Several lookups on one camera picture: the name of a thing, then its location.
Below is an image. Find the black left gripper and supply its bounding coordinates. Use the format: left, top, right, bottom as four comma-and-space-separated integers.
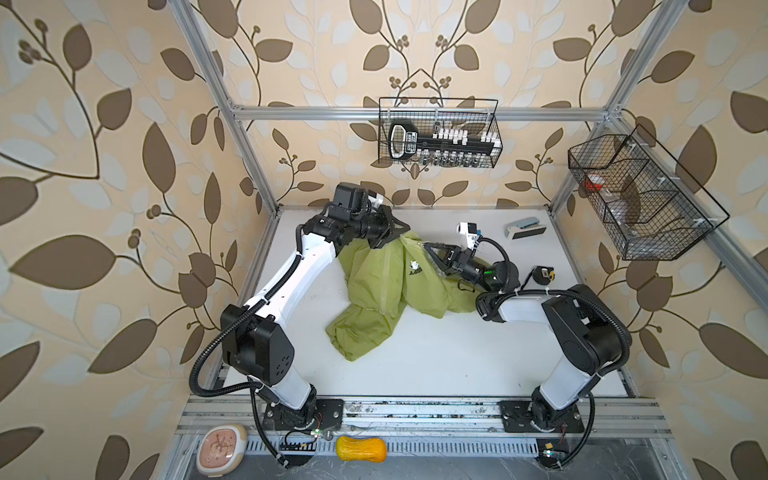
345, 202, 409, 245

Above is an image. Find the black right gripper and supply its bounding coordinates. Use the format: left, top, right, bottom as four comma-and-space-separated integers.
427, 244, 494, 297

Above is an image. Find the green zip-up hooded jacket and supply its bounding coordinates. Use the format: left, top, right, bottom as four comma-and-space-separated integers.
326, 233, 481, 361

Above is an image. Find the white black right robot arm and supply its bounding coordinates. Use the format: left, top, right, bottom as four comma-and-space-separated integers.
423, 237, 632, 432

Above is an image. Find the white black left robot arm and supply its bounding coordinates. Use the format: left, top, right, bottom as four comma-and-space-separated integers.
189, 182, 410, 426

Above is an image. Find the light blue white stapler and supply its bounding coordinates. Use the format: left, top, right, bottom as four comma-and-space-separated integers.
504, 217, 546, 240

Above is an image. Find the red capped bottle in basket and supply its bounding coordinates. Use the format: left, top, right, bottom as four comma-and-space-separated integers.
583, 174, 606, 194

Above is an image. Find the round beige dish on floor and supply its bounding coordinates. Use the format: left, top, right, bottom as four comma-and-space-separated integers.
195, 424, 247, 478

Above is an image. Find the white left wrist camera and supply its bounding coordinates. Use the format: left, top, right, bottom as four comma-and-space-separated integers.
368, 193, 385, 210

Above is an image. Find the black tape measure with strap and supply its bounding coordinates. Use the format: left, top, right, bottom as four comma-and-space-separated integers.
531, 266, 556, 286

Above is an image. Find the black wire basket back wall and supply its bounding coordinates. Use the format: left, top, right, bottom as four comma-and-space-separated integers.
378, 96, 504, 169

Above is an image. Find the black wire basket wall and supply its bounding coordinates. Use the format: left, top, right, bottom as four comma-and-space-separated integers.
568, 125, 730, 261
378, 96, 504, 169

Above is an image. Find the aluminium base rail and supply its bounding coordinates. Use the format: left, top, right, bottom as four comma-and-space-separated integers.
169, 394, 676, 462

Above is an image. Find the black wire basket right wall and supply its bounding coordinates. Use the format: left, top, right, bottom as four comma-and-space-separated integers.
568, 125, 730, 261

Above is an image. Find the aluminium frame strut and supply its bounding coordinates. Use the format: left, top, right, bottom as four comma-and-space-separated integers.
169, 0, 279, 217

